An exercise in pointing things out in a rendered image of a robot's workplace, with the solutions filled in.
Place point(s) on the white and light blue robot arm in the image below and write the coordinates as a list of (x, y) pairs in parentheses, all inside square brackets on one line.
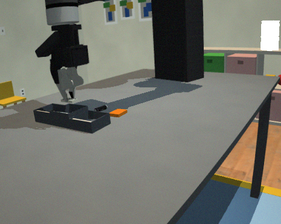
[(59, 12)]

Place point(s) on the white domino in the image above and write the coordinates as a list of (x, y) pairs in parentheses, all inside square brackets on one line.
[(70, 100)]

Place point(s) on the dark grey bins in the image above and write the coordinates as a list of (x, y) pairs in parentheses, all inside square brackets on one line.
[(72, 116)]

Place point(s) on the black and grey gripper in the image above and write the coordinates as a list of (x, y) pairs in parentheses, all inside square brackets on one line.
[(68, 78)]

